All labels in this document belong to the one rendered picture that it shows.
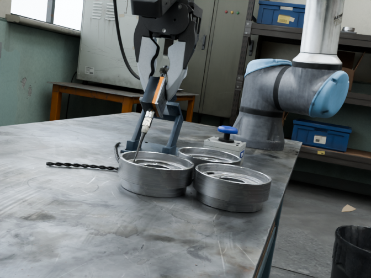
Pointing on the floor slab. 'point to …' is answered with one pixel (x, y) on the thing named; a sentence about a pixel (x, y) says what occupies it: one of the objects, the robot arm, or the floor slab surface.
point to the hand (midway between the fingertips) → (157, 90)
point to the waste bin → (351, 252)
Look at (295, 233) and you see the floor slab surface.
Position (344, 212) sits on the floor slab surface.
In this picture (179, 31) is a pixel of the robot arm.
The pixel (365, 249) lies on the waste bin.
